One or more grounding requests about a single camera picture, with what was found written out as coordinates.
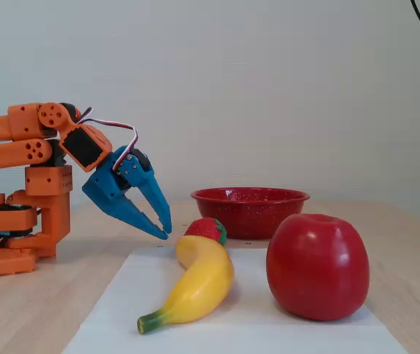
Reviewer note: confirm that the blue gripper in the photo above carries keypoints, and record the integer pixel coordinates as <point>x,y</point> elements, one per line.
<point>104,186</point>

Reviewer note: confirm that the yellow toy banana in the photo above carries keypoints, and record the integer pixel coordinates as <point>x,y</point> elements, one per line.
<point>202,284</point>

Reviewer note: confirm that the orange robot base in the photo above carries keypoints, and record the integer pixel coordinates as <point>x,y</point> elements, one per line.
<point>51,217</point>

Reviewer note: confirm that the red speckled bowl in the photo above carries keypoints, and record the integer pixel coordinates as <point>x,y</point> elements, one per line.
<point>250,217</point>

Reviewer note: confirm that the red toy strawberry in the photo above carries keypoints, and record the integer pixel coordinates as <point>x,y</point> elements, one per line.
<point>202,228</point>

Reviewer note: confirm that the white paper sheet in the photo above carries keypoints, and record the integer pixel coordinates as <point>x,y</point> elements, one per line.
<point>121,295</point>

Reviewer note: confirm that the red toy apple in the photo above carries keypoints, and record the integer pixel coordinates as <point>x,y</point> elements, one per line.
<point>317,265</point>

